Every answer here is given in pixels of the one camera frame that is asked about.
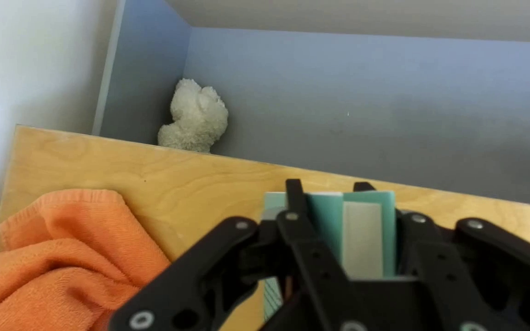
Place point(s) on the light wooden cabinet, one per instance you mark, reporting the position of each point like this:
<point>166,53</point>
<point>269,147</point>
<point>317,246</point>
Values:
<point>184,183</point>

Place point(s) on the light blue book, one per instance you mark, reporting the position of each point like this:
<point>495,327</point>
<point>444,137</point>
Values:
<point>363,239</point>

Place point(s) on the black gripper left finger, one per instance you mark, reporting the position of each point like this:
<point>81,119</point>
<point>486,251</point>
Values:
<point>307,268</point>

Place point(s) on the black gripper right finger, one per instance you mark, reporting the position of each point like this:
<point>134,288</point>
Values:
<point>479,275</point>

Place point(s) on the orange towel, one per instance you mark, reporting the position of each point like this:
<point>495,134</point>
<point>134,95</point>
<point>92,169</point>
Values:
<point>55,257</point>

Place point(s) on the white plush toy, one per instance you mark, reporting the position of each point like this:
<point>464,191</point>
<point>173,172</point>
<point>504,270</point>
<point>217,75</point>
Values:
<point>193,119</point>

